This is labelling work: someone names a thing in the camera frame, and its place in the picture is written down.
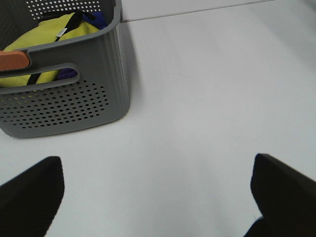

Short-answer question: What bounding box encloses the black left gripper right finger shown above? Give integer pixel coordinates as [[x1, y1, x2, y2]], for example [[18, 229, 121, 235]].
[[245, 154, 316, 237]]

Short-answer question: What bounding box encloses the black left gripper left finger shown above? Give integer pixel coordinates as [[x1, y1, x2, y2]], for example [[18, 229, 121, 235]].
[[0, 157, 65, 237]]

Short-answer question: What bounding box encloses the grey perforated plastic basket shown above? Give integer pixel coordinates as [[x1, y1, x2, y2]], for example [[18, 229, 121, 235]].
[[0, 0, 130, 138]]

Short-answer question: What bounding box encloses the yellow cloth in basket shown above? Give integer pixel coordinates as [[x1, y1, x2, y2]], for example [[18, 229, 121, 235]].
[[0, 12, 101, 87]]

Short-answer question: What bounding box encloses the blue purple cloth in basket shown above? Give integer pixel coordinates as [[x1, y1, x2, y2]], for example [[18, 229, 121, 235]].
[[58, 12, 108, 80]]

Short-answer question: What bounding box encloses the orange basket handle pad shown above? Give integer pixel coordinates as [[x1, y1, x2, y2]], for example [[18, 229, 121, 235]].
[[0, 50, 30, 71]]

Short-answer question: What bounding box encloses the black strap in basket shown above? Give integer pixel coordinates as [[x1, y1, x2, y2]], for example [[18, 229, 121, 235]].
[[27, 11, 96, 86]]

